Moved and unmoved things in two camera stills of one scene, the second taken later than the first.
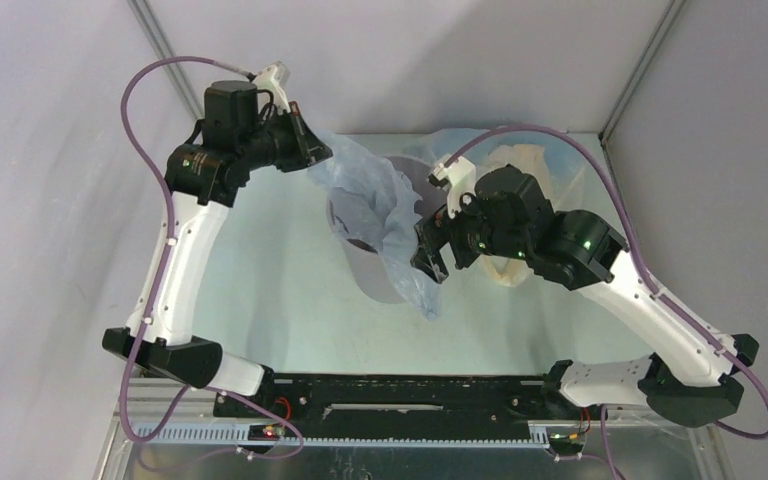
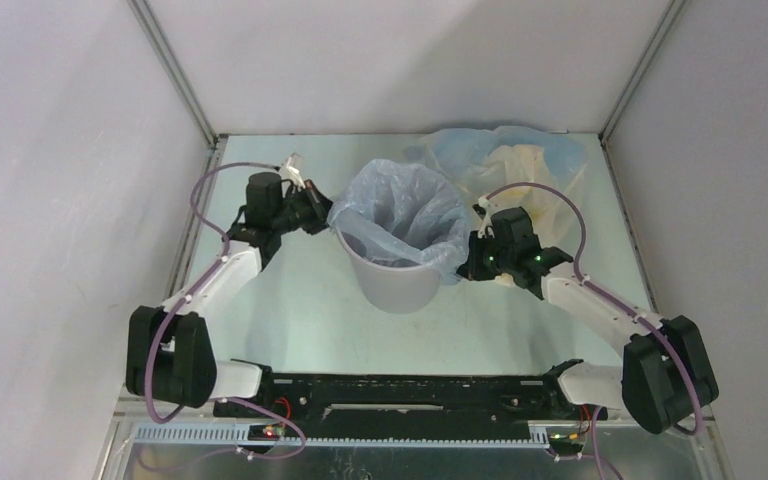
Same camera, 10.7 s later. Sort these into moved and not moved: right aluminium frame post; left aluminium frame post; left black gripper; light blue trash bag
Moved: light blue trash bag; left black gripper
Not moved: left aluminium frame post; right aluminium frame post
